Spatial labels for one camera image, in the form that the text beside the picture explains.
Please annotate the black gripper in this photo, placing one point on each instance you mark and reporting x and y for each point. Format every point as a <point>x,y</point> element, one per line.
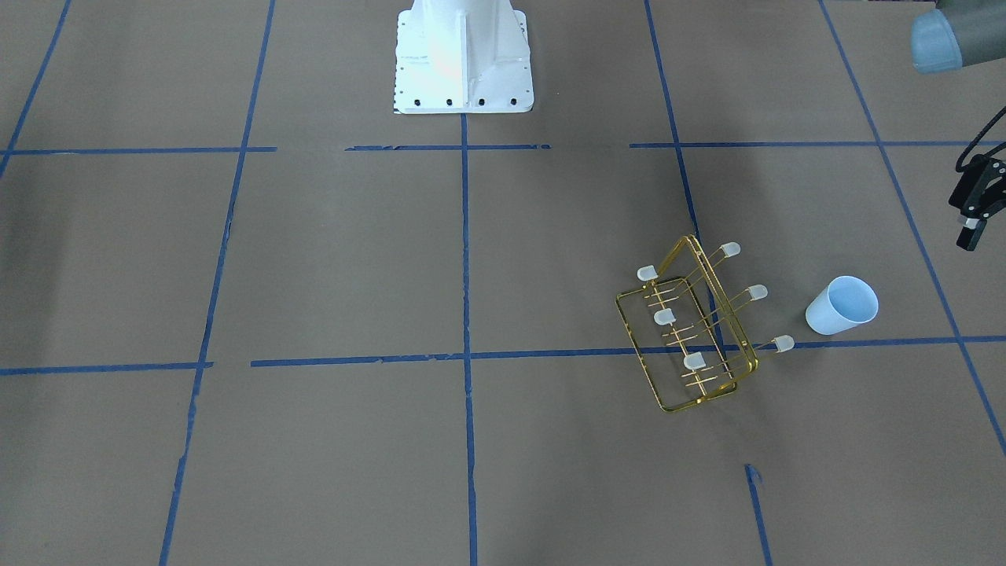
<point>977,196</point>

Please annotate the light blue plastic cup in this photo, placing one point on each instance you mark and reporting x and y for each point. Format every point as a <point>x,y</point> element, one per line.
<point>846,302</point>

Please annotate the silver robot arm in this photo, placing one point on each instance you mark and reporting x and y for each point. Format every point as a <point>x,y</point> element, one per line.
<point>955,35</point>

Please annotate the gold wire cup holder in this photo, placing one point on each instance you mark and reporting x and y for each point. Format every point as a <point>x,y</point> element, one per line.
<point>685,327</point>

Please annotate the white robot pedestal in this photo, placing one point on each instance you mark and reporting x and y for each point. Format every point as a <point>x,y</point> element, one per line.
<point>462,57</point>

